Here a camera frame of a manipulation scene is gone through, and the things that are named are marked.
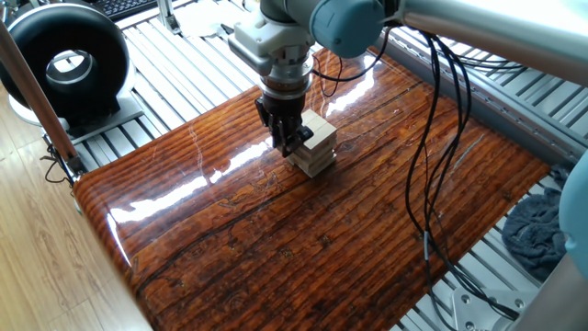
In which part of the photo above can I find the wooden Jenga block tower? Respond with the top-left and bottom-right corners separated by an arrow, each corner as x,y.
287,108 -> 338,179

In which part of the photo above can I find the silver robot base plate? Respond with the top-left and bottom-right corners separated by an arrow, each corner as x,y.
451,287 -> 529,331

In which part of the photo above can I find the grey aluminium side beam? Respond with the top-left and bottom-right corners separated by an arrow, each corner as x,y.
376,27 -> 588,166

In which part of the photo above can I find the white plastic sheet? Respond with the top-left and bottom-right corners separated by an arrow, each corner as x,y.
174,0 -> 244,38

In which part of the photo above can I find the aluminium frame post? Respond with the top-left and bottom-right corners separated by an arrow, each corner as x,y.
155,0 -> 183,36

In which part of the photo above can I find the brown wooden pole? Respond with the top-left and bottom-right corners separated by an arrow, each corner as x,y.
0,20 -> 88,178

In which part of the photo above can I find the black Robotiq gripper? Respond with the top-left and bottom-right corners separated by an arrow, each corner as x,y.
254,94 -> 315,158

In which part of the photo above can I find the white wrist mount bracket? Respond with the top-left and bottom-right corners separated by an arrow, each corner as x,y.
228,11 -> 318,77

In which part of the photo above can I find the black keyboard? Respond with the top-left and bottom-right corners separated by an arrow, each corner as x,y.
94,0 -> 158,22

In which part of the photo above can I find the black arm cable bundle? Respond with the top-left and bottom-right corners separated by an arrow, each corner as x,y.
311,27 -> 525,331

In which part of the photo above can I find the black ring fan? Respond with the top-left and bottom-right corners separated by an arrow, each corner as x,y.
0,2 -> 144,139

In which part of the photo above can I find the grey crumpled towel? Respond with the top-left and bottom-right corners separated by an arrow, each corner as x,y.
501,165 -> 573,282

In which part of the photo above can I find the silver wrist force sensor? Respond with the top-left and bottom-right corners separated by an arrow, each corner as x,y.
258,50 -> 316,100

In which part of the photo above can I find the wood grain table cover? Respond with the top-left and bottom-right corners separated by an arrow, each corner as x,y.
73,45 -> 551,331

